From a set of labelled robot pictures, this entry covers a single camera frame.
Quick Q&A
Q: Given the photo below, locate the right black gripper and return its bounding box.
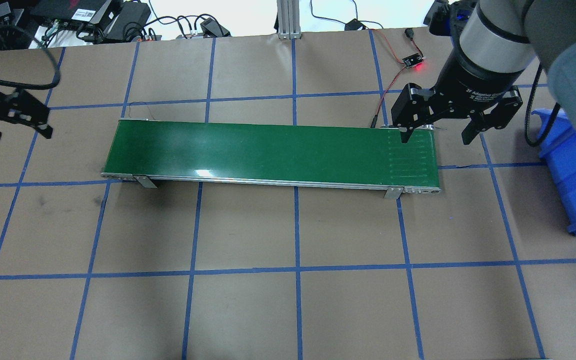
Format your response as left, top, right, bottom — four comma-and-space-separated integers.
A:
391, 61, 523, 145

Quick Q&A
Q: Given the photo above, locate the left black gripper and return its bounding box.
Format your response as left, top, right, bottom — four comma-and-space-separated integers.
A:
0, 88, 54, 141

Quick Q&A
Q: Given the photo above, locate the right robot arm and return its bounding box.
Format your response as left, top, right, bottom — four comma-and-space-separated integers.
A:
391, 0, 576, 145

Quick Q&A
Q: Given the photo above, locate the red lit sensor module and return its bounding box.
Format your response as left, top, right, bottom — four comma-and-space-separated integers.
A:
401, 53, 425, 71

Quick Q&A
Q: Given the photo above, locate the green conveyor belt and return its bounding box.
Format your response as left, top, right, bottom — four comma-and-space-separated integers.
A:
101, 118, 442, 199

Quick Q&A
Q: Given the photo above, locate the red black wire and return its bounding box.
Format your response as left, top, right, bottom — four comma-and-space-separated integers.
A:
368, 29, 425, 130

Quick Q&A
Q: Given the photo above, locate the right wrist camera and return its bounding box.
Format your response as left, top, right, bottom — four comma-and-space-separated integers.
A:
423, 0, 478, 37

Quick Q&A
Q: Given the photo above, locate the aluminium frame post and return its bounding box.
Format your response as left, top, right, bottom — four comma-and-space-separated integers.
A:
276, 0, 302, 40

